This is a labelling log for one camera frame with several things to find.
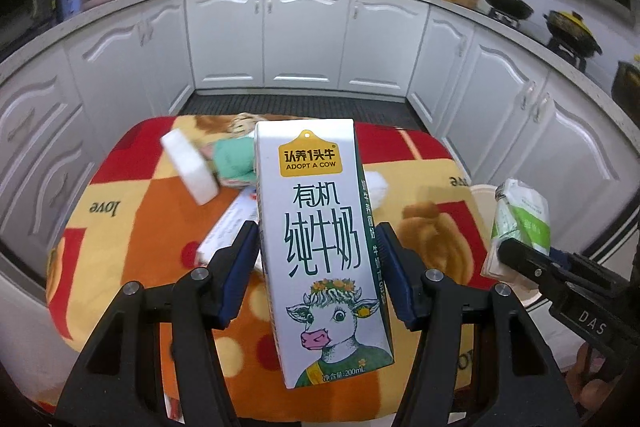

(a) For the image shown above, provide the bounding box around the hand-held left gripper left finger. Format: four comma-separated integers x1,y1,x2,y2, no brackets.
55,221,261,427

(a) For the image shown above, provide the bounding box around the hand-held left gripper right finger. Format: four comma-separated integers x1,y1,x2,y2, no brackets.
375,221,581,427

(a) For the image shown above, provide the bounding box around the green and white drink carton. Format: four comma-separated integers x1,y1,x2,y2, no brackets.
482,179,552,280

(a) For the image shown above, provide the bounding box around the pale blue medicine box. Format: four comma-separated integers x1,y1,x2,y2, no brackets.
196,187,264,273

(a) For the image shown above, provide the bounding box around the beige plastic bin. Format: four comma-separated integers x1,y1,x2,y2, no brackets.
467,183,551,313

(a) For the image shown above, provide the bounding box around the white milk carton cow print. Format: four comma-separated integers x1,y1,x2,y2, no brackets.
254,119,396,390

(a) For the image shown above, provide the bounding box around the person's right hand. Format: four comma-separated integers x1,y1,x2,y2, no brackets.
574,341,617,410

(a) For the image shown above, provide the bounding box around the printed checkered blanket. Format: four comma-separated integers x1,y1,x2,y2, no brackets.
45,114,506,423

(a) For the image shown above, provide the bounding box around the white foam block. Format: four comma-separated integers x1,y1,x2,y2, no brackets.
160,129,219,206

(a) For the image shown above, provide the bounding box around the teal soft pack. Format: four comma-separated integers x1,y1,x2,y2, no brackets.
214,137,257,188

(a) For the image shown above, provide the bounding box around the dark ribbed floor mat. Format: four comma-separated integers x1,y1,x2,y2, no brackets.
179,93,427,131

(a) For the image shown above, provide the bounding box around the black stock pot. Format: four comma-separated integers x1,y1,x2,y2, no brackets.
612,58,640,104

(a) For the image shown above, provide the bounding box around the black pot with yellow lid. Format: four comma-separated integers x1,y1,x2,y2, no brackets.
544,9,604,58

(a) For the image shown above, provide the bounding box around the row of white cabinet doors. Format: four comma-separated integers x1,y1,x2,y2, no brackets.
0,0,640,293

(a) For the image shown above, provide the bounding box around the black wok with lid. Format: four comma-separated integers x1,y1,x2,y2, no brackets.
479,0,536,22

